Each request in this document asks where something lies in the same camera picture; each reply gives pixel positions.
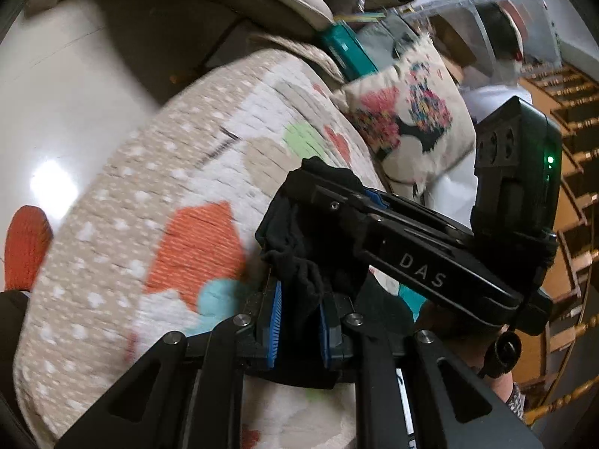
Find beige quilted cushion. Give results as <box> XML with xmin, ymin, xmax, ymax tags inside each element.
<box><xmin>168</xmin><ymin>0</ymin><xmax>336</xmax><ymax>42</ymax></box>

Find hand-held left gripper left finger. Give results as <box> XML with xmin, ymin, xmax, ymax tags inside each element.
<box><xmin>54</xmin><ymin>278</ymin><xmax>284</xmax><ymax>449</ymax></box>

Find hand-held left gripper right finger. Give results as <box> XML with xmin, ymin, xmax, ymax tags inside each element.
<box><xmin>318</xmin><ymin>292</ymin><xmax>546</xmax><ymax>449</ymax></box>

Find beige dotted printed blanket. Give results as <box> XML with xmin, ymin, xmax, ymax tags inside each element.
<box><xmin>13</xmin><ymin>49</ymin><xmax>424</xmax><ymax>449</ymax></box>

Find orange knitted sock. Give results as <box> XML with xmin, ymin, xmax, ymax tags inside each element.
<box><xmin>2</xmin><ymin>205</ymin><xmax>55</xmax><ymax>293</ymax></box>

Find teal box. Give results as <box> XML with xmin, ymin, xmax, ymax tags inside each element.
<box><xmin>320</xmin><ymin>23</ymin><xmax>381</xmax><ymax>82</ymax></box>

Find person's right hand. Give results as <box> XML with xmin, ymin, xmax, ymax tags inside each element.
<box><xmin>416</xmin><ymin>302</ymin><xmax>498</xmax><ymax>377</ymax></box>

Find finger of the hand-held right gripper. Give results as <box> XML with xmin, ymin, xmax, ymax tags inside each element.
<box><xmin>362</xmin><ymin>188</ymin><xmax>473</xmax><ymax>250</ymax></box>
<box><xmin>280</xmin><ymin>168</ymin><xmax>391</xmax><ymax>248</ymax></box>

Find black pants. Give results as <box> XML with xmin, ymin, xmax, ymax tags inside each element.
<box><xmin>255</xmin><ymin>156</ymin><xmax>418</xmax><ymax>390</ymax></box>

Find person's right forearm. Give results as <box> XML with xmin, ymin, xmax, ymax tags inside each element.
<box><xmin>487</xmin><ymin>374</ymin><xmax>527</xmax><ymax>424</ymax></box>

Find clear plastic storage bin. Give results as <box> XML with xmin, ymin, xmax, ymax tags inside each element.
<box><xmin>402</xmin><ymin>0</ymin><xmax>563</xmax><ymax>86</ymax></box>

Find floral print pillow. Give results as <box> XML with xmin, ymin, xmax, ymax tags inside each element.
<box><xmin>330</xmin><ymin>33</ymin><xmax>479</xmax><ymax>197</ymax></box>

